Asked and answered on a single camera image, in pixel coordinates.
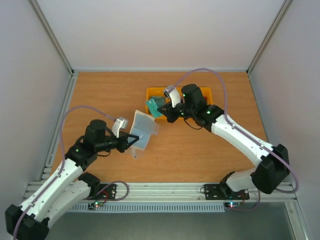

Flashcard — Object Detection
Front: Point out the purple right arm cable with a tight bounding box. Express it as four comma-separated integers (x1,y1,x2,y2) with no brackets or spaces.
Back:
172,67,300,194

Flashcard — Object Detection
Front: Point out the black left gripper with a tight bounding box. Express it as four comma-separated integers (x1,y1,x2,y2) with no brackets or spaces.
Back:
96,130,140,153

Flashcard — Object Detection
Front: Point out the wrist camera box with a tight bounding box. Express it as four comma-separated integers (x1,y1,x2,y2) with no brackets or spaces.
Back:
163,90,181,108
111,117,129,138

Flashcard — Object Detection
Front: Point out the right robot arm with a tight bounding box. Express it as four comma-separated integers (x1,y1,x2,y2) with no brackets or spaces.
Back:
157,84,290,198

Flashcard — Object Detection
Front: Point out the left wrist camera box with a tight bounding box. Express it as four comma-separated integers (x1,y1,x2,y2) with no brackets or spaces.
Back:
111,117,129,138

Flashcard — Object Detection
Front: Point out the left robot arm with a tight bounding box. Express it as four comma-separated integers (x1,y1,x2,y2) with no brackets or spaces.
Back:
5,118,140,240

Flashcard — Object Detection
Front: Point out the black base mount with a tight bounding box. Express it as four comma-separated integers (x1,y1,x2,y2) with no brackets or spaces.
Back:
85,183,117,201
200,183,250,201

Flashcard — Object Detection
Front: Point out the green card in bin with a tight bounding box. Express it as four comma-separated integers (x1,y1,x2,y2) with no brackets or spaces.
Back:
151,96,166,107

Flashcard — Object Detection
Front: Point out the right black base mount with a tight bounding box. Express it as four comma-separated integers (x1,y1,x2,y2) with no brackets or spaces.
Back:
200,183,250,201

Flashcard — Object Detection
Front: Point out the beige card holder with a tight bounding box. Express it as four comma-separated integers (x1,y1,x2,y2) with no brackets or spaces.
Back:
128,110,160,159

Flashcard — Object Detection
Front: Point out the grey slotted cable duct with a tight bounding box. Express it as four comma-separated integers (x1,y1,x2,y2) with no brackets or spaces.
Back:
69,202,225,214

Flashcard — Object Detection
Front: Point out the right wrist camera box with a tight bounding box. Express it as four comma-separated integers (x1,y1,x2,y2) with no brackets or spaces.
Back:
163,90,181,108

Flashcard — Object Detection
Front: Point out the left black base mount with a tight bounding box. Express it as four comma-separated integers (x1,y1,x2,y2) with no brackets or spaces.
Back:
85,183,117,201

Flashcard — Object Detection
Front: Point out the yellow plastic bin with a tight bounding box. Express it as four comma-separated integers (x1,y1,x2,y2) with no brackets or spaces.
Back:
145,87,168,120
164,85,182,94
200,86,214,105

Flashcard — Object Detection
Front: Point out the aluminium front rail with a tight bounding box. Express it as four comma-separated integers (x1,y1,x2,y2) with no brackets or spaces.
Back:
23,181,297,204

